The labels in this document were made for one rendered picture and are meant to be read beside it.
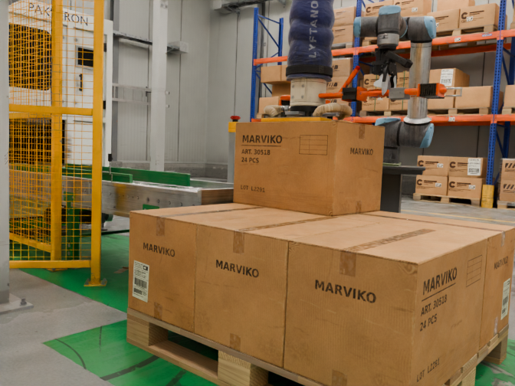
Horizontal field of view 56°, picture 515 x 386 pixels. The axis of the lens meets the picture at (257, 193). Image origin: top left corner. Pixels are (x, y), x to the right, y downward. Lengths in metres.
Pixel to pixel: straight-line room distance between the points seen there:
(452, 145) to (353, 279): 9.67
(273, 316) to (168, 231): 0.54
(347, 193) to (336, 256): 0.80
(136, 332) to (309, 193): 0.92
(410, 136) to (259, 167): 1.06
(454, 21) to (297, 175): 7.99
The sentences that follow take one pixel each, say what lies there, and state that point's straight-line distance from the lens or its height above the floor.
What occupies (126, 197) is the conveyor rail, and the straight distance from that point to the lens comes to 2.85.
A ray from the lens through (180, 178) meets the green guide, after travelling 3.33.
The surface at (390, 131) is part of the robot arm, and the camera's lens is 3.04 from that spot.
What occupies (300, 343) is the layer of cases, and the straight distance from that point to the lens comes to 1.51.
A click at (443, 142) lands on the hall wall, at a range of 11.02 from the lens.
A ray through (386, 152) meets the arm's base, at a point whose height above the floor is 0.83.
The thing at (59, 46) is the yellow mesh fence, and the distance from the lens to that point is 3.38.
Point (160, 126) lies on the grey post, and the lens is 5.79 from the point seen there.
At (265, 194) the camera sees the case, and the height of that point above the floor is 0.60.
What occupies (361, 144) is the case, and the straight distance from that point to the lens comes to 2.22.
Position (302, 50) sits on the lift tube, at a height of 1.28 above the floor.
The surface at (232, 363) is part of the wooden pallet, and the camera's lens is 1.72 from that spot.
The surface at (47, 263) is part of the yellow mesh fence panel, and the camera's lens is 3.04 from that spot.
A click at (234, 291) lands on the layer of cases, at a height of 0.34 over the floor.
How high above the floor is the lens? 0.80
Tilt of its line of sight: 5 degrees down
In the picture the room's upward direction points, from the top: 2 degrees clockwise
